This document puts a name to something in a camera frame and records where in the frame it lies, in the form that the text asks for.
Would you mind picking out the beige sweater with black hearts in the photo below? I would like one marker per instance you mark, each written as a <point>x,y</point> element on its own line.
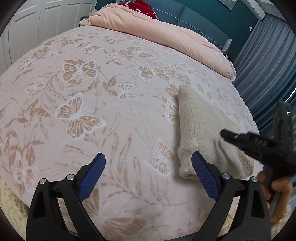
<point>201,129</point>

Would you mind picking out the white wardrobe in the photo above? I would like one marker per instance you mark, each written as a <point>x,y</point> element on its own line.
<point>46,18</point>

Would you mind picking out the pink duvet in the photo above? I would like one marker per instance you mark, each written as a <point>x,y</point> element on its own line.
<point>173,34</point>

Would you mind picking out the red clothes pile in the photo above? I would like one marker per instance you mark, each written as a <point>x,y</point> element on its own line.
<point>143,7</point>

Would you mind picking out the blue-grey curtain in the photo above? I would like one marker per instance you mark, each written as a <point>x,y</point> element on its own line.
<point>266,58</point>

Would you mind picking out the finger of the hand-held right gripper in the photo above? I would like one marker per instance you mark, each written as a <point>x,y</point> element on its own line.
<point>249,142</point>

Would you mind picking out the bed with butterfly bedspread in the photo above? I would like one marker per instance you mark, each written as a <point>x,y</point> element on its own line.
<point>104,115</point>

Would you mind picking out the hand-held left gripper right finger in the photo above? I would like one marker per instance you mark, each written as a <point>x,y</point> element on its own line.
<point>205,176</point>

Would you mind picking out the cream fluffy rug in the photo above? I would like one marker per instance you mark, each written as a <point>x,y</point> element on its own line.
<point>11,204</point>

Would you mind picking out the cream fluffy cloth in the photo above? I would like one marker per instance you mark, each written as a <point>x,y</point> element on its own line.
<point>85,22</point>

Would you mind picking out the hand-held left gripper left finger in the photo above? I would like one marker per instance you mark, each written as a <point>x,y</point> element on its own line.
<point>92,178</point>

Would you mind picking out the person's right hand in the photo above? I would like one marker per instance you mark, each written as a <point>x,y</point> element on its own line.
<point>278,186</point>

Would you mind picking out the blue upholstered headboard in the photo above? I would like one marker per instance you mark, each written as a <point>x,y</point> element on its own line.
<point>196,20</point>

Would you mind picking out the white wall frame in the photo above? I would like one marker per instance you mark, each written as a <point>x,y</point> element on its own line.
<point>254,8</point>

